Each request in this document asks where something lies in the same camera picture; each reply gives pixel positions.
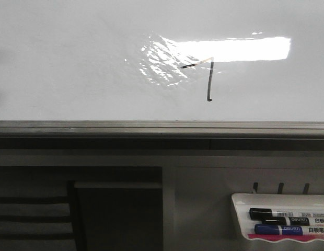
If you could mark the dark navy whiteboard marker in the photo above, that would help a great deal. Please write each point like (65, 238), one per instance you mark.
(294, 221)

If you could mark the black cap whiteboard marker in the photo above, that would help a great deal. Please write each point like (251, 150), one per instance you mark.
(264, 213)

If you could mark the dark metal tray hook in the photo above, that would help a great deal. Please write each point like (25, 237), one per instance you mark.
(306, 188)

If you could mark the white whiteboard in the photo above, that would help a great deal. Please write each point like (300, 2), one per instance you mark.
(162, 60)

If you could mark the grey aluminium whiteboard frame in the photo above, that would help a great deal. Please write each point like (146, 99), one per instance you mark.
(162, 135)

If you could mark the black chair backrest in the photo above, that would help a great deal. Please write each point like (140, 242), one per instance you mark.
(40, 215)

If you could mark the blue cap whiteboard marker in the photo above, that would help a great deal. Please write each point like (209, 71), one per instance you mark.
(264, 229)

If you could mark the white plastic marker tray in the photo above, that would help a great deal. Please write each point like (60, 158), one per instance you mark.
(242, 202)

